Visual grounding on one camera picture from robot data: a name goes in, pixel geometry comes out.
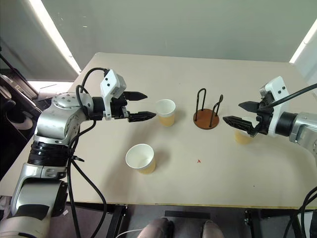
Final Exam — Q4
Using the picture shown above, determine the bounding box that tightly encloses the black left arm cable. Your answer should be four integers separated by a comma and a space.
66, 67, 111, 238

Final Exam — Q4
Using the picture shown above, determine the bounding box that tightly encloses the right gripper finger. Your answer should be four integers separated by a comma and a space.
222, 116, 259, 137
238, 101, 261, 114

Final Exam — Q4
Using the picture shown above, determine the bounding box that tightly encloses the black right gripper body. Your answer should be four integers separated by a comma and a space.
254, 96, 273, 135

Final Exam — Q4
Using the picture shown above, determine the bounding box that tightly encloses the wooden base wire cup rack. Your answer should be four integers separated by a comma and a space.
193, 88, 224, 130

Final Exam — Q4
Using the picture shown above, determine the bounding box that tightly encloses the black metal table frame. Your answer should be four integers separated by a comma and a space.
65, 202, 317, 238

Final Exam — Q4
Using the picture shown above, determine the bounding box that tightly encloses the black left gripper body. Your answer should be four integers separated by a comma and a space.
110, 95, 130, 120

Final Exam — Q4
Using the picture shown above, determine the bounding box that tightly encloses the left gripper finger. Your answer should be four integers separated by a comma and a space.
123, 91, 149, 101
127, 111, 158, 123

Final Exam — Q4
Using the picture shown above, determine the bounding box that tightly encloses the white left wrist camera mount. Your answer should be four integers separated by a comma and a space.
100, 69, 127, 121

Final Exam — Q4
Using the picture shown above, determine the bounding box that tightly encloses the black cable bundle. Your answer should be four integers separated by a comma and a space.
282, 185, 317, 238

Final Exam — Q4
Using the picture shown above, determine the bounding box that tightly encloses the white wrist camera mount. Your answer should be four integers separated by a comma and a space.
100, 69, 127, 121
258, 76, 291, 138

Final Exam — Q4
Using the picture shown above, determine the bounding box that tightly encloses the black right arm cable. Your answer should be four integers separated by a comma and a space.
266, 83, 317, 109

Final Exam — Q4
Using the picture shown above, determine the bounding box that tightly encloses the grey rounded shape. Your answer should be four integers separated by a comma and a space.
202, 220, 225, 238
140, 217, 174, 238

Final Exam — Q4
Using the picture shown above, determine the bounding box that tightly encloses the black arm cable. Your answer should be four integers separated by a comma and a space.
66, 67, 111, 238
266, 83, 317, 109

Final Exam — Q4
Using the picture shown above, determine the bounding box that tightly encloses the yellow ribbed paper cup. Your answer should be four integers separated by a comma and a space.
125, 143, 157, 176
234, 116, 255, 145
155, 99, 176, 127

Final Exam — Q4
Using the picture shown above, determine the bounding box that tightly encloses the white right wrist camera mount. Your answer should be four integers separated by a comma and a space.
258, 76, 291, 138

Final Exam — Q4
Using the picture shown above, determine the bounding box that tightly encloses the thin white cable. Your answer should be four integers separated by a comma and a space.
116, 229, 144, 238

